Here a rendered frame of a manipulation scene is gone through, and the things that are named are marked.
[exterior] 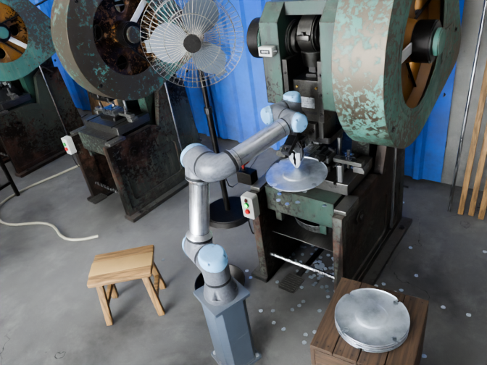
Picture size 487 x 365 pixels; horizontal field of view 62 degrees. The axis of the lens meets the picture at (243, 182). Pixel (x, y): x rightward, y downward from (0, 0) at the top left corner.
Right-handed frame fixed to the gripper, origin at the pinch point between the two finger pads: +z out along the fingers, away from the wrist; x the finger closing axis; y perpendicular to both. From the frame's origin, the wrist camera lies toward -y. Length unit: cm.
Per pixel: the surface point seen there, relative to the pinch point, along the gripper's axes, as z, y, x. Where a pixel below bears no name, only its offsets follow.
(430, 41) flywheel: -54, 17, -51
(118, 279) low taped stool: 47, -69, 71
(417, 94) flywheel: -26, 36, -42
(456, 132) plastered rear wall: 39, 138, -40
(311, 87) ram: -33.7, 14.8, -2.4
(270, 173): 2.0, -7.6, 9.6
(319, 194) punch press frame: 15.9, 3.8, -9.4
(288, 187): 2.6, -14.3, -4.6
